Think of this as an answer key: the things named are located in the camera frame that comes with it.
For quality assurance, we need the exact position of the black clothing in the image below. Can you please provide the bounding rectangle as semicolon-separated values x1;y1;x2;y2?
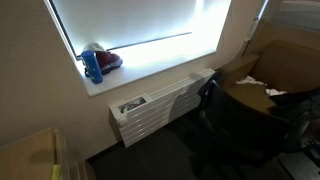
268;88;320;114

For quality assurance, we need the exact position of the yellow item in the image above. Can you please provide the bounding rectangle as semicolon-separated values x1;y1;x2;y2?
51;163;64;180

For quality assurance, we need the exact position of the grey striped pillow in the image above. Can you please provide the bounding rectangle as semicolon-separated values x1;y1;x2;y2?
271;0;320;33

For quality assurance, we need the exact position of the white radiator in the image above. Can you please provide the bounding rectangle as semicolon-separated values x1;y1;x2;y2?
109;68;216;148

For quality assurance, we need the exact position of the blue bottle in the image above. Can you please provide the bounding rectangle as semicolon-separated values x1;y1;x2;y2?
80;50;104;85

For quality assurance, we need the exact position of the white window sill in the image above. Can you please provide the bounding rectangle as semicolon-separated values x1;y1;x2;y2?
74;49;218;98

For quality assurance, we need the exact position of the white crumpled paper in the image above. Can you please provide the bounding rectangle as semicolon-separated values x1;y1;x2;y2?
235;75;268;88

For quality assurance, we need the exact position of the crumpled white cloth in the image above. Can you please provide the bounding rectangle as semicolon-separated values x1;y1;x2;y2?
265;88;288;97

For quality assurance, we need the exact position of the brown cardboard box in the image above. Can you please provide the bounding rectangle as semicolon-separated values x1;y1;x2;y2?
216;19;320;116

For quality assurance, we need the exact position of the white radiator knob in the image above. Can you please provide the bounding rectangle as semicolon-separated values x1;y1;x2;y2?
117;115;129;128

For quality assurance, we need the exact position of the colourful radiator sticker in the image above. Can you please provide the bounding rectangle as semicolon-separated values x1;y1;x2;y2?
117;96;148;114

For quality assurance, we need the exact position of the black mesh office chair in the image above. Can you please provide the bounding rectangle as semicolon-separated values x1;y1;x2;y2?
196;71;315;169

